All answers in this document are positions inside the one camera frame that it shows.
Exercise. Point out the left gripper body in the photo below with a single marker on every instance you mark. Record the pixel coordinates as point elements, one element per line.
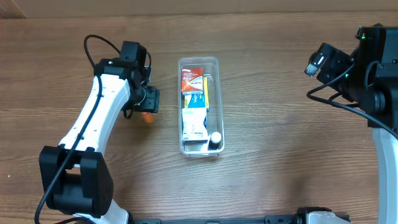
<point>151,99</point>

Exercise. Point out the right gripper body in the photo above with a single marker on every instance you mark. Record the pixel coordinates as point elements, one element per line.
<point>334,74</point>

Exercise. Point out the orange bottle white cap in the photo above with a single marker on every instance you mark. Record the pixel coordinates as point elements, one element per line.
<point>147,117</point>

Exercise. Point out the blue VapoDrops box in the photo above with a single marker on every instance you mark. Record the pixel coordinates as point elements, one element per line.
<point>198,100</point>

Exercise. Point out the red white medicine box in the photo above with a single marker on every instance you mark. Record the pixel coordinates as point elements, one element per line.
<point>192,81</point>

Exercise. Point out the white blue medicine box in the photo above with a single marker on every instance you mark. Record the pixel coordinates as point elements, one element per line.
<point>194,128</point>

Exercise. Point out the clear plastic container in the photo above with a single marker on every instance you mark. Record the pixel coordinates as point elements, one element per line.
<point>214,117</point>

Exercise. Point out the black bottle white cap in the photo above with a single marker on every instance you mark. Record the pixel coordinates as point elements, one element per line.
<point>214,141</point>

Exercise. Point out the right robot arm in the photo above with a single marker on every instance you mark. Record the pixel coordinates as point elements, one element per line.
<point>365,83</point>

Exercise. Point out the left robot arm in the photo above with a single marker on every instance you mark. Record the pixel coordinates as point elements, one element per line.
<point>75,177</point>

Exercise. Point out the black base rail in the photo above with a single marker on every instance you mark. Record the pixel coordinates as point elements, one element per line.
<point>268,219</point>

